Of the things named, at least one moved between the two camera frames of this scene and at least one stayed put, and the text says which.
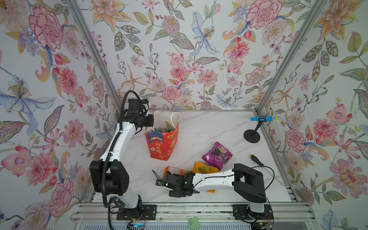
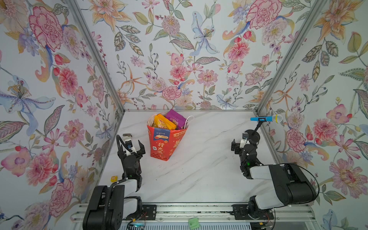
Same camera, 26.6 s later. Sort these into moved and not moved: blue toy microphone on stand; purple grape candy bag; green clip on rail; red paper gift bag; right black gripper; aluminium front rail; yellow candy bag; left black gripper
Moved: red paper gift bag; left black gripper; right black gripper; yellow candy bag; purple grape candy bag
Not moved: aluminium front rail; green clip on rail; blue toy microphone on stand
